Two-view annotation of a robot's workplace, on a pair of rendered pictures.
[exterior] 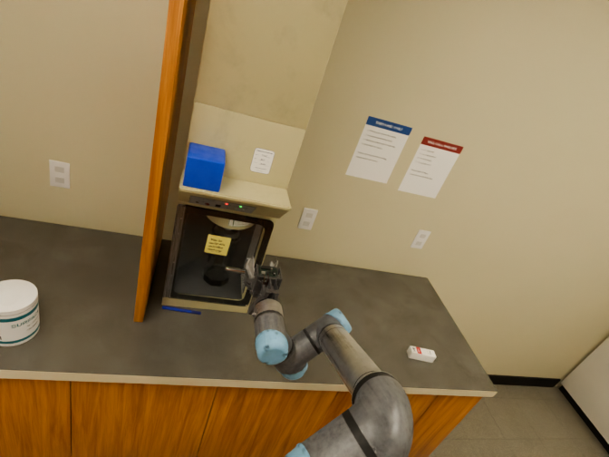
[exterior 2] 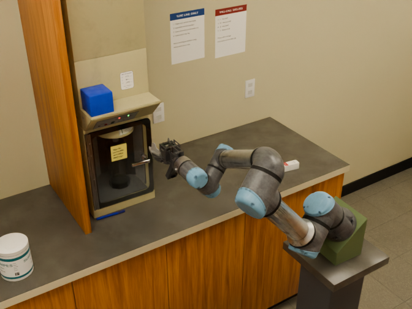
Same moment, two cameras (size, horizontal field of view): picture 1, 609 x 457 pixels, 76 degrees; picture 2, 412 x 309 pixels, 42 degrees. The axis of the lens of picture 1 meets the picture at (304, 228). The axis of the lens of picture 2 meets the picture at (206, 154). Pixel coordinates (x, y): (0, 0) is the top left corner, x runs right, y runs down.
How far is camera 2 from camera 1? 122 cm
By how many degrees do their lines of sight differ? 10
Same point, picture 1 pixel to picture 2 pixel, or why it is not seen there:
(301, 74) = (130, 16)
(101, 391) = (92, 285)
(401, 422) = (274, 156)
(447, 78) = not seen: outside the picture
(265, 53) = (106, 14)
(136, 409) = (118, 291)
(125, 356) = (99, 252)
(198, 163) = (96, 99)
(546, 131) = not seen: outside the picture
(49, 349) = (49, 269)
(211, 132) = (90, 76)
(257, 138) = (119, 67)
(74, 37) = not seen: outside the picture
